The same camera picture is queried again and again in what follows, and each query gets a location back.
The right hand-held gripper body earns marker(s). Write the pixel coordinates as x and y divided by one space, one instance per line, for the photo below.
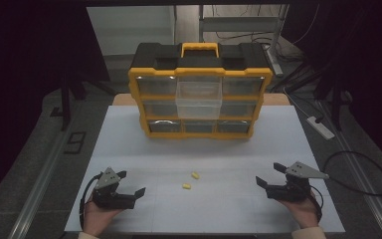
295 189

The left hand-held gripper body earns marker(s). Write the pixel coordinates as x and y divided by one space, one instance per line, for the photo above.
107 181

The small yellow foam earplug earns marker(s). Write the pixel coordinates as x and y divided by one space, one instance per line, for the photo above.
186 186
195 175

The clear plastic drawer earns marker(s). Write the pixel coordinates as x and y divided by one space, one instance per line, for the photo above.
199 104

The person's right hand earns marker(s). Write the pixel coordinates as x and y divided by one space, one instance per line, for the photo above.
303 212

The person's left hand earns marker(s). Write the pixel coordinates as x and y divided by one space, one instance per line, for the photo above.
97 217

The white power strip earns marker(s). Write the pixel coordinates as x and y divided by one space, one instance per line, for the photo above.
321 129

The black stand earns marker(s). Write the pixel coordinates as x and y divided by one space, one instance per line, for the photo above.
336 99
67 99

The grey power strip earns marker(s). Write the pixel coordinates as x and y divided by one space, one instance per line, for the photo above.
275 63

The yellow and black organizer box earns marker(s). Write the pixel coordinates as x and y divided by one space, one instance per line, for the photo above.
165 54

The white panel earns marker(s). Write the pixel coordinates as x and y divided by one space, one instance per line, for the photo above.
129 30

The aluminium floor rail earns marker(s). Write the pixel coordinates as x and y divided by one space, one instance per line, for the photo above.
374 202
36 192

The grey metal frame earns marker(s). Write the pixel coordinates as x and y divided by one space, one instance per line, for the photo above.
238 24

